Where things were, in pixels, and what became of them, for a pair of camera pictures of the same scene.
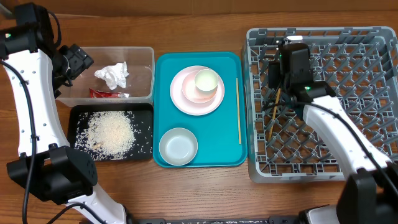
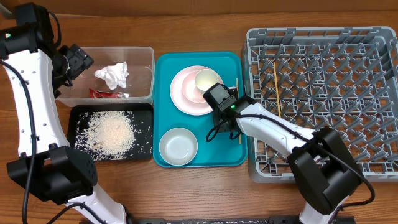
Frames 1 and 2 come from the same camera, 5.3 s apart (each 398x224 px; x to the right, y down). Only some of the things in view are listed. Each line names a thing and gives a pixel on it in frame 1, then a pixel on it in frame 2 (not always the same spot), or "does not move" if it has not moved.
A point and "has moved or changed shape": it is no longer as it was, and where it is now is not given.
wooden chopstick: (277, 101) has moved or changed shape
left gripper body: (69, 65) does not move
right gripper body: (275, 78) → (216, 118)
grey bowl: (178, 146) does not move
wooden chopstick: (239, 112) does not move
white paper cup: (206, 82) does not move
